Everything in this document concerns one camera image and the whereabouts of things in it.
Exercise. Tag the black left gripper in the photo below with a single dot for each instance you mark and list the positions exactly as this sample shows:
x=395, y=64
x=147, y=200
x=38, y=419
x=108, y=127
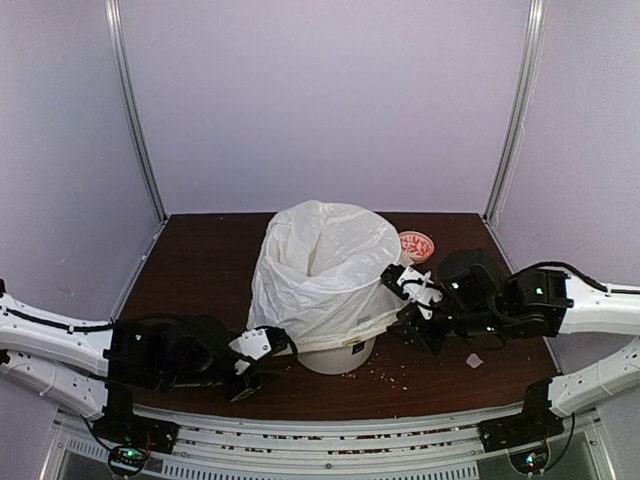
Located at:
x=246, y=385

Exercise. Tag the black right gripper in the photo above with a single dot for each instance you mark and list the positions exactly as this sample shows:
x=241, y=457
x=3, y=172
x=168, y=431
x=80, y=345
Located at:
x=416, y=328

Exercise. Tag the white plastic trash bin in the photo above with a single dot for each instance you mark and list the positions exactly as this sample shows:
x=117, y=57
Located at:
x=340, y=360

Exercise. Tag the translucent white trash bag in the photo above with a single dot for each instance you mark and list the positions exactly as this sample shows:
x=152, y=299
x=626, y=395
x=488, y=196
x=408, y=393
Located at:
x=318, y=275

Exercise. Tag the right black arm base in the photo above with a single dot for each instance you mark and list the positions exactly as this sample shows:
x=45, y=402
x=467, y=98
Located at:
x=534, y=423

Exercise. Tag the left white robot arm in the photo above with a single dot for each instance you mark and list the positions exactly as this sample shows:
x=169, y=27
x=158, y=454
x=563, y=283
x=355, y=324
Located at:
x=85, y=364

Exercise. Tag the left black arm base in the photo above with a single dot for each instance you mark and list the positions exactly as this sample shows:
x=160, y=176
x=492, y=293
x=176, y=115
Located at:
x=118, y=423

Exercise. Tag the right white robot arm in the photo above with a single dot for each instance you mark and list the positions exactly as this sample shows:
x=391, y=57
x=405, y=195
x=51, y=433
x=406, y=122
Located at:
x=468, y=297

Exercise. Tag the small pink paper scrap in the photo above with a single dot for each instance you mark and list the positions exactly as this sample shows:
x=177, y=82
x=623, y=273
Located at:
x=474, y=361

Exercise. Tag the red white patterned bowl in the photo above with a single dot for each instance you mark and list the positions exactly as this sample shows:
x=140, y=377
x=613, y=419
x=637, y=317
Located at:
x=416, y=246

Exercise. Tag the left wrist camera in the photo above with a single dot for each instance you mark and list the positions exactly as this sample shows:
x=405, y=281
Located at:
x=258, y=343

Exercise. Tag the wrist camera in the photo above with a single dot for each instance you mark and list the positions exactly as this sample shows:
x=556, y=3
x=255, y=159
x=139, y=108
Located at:
x=412, y=286
x=258, y=343

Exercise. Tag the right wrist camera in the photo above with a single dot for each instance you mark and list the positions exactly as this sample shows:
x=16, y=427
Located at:
x=412, y=286

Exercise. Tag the aluminium front rail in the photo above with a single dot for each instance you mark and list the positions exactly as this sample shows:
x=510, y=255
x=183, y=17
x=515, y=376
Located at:
x=447, y=446

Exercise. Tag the right aluminium frame post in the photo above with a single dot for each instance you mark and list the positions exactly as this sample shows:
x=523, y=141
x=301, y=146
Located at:
x=526, y=77

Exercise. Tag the aluminium frame post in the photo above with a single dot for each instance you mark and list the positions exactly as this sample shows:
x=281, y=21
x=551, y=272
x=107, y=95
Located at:
x=526, y=77
x=116, y=32

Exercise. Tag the left aluminium frame post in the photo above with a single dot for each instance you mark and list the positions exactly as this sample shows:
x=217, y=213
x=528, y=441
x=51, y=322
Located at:
x=116, y=32

